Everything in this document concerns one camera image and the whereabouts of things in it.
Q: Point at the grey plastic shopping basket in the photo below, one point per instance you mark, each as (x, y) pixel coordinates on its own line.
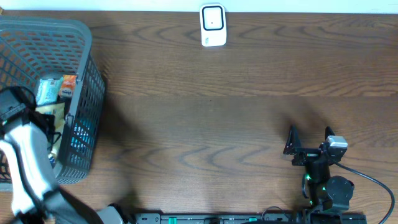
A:
(34, 48)

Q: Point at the teal wet wipes pack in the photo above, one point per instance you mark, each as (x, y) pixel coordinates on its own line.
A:
(47, 92)

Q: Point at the small orange snack packet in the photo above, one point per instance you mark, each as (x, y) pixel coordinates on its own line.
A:
(68, 86)

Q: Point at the yellow snack bag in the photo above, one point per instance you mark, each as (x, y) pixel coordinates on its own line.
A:
(58, 110)

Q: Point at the white barcode scanner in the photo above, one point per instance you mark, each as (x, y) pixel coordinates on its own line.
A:
(213, 25)

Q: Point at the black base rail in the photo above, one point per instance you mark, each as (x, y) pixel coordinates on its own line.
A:
(157, 218)

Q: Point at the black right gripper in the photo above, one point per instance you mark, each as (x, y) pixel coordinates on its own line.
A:
(306, 155)

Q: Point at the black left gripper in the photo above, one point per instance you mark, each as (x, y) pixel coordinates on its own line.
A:
(47, 119)

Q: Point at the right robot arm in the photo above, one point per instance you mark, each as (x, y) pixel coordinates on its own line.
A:
(329, 195)

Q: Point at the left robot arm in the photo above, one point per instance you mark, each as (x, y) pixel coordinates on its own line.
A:
(37, 195)

